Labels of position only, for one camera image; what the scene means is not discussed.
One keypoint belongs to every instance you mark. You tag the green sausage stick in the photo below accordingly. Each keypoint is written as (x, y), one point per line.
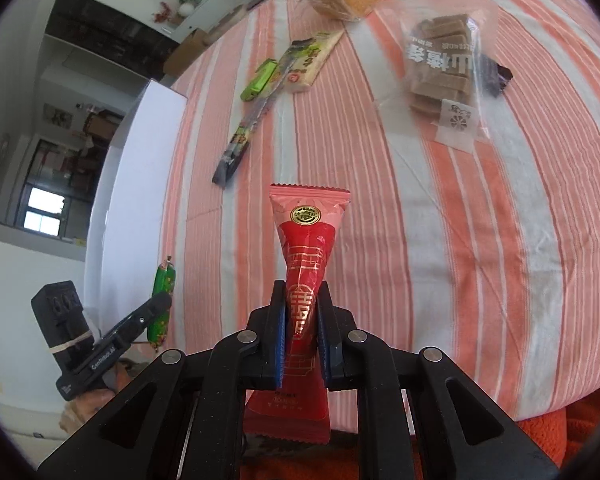
(164, 282)

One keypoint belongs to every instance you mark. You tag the long black candy packet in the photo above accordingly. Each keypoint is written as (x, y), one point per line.
(239, 142)

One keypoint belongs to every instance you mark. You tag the bag of brown biscuits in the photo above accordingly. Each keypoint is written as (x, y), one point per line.
(441, 43)

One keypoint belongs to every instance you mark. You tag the green cracker packet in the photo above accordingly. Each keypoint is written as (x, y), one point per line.
(259, 80)

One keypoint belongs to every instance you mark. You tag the white board box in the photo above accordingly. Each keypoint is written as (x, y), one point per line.
(124, 236)

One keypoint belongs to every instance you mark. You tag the dark glass cabinet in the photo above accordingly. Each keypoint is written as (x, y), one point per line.
(99, 29)

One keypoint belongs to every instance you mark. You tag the cardboard box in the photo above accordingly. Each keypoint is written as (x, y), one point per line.
(191, 48)

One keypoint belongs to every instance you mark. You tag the red flower vase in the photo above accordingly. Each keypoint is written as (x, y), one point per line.
(164, 14)

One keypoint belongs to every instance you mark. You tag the white rice cracker packet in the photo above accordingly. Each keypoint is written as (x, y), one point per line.
(310, 59)

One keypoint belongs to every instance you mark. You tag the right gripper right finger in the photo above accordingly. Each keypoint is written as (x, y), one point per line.
(419, 414)

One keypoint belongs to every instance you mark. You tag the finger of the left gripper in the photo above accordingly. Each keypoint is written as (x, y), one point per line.
(137, 322)

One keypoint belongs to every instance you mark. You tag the person's left hand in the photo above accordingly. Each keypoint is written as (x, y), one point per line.
(81, 409)

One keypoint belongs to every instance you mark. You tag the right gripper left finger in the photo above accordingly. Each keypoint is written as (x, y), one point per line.
(182, 417)

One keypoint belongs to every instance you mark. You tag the red snack packet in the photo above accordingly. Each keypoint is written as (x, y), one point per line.
(307, 220)

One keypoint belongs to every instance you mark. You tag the striped orange tablecloth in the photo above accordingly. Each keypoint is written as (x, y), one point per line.
(492, 256)

